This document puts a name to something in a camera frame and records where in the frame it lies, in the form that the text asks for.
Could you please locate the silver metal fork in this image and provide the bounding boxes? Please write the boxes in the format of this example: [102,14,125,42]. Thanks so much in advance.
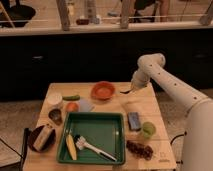
[120,89,133,94]

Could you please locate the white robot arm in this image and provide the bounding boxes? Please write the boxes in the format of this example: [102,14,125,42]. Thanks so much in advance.
[131,53,213,171]

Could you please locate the slice of cake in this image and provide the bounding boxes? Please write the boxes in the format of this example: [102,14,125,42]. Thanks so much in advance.
[33,124,53,151]

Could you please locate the green plastic tray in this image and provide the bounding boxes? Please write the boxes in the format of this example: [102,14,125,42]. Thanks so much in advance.
[57,112,126,165]

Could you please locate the black object at table edge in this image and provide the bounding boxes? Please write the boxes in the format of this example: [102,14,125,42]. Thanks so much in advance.
[20,128,31,171]

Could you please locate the dark brown plate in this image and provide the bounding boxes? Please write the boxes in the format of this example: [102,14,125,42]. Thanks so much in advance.
[28,125,56,153]

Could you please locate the red bowl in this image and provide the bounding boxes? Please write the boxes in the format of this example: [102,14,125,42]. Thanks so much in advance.
[91,81,115,100]

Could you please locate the bunch of dark grapes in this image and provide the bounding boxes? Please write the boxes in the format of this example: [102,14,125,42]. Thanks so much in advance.
[126,140,153,161]

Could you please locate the white dish brush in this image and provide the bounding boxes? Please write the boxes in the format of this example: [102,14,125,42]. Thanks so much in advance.
[74,135,117,162]

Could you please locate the black cable on floor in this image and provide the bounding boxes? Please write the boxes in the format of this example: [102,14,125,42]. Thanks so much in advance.
[169,133,186,166]

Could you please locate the green cucumber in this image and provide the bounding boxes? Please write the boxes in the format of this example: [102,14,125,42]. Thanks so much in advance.
[63,95,80,101]

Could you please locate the green plastic cup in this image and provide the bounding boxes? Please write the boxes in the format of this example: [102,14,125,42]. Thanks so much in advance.
[141,122,156,139]

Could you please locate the blue sponge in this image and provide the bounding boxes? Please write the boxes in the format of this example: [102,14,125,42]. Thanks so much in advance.
[127,112,141,131]

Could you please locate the orange tomato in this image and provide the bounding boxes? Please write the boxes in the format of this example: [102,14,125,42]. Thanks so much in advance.
[66,102,79,112]

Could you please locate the white cup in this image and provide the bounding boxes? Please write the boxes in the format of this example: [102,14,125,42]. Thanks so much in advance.
[46,92,63,108]

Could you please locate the small dark metal cup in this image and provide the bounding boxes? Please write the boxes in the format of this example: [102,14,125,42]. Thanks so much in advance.
[48,109,62,125]

